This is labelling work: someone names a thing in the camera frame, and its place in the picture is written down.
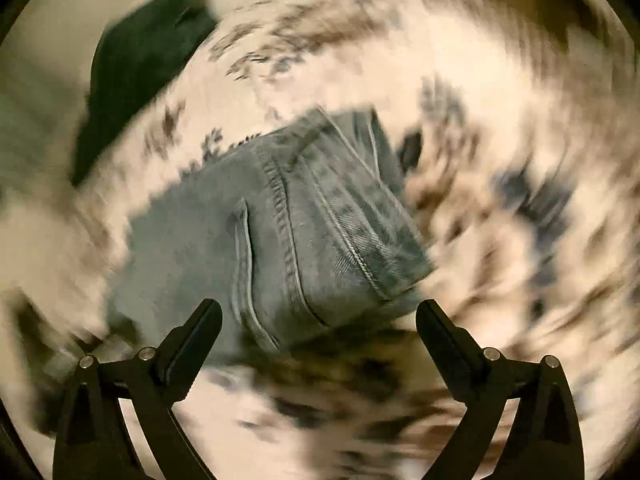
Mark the dark green cloth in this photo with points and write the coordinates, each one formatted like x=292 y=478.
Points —
x=135 y=75

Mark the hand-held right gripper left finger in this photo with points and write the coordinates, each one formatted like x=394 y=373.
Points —
x=192 y=347

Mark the blue denim pants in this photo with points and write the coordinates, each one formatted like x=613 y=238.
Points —
x=300 y=240

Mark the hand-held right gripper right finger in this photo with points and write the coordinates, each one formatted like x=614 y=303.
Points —
x=446 y=347

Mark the floral printed blanket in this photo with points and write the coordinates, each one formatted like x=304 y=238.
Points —
x=500 y=185

